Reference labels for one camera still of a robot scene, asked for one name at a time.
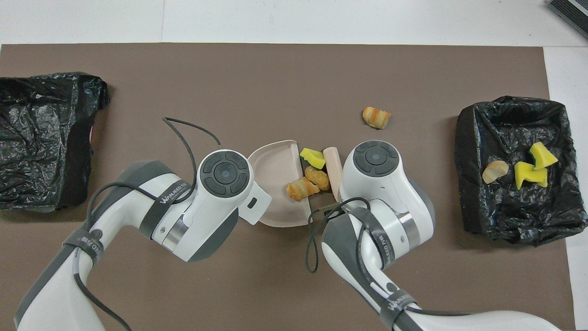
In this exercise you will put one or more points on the beige plastic dustpan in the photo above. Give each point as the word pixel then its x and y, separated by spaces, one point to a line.
pixel 275 165

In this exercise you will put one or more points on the yellow sponge chunk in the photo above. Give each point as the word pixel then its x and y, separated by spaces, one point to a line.
pixel 313 157

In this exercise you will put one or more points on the striped croissant piece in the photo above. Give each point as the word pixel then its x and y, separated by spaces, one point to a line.
pixel 376 117
pixel 495 171
pixel 301 189

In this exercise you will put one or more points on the small brown bread roll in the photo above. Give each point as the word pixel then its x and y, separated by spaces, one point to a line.
pixel 319 177

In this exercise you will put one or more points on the green and yellow sponge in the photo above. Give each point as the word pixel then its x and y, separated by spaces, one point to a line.
pixel 523 175

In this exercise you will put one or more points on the plain yellow sponge piece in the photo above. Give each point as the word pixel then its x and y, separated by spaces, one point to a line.
pixel 543 156

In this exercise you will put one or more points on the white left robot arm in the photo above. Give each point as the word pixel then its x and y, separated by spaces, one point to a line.
pixel 225 172

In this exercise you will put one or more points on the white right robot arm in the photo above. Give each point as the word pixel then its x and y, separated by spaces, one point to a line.
pixel 376 158

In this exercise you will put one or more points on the black bag lined bin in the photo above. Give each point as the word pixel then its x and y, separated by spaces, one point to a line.
pixel 505 211
pixel 41 138

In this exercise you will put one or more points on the brown table mat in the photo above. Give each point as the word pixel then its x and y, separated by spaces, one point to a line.
pixel 275 82

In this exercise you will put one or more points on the dark grey ribbed object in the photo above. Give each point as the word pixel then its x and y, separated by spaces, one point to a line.
pixel 569 13

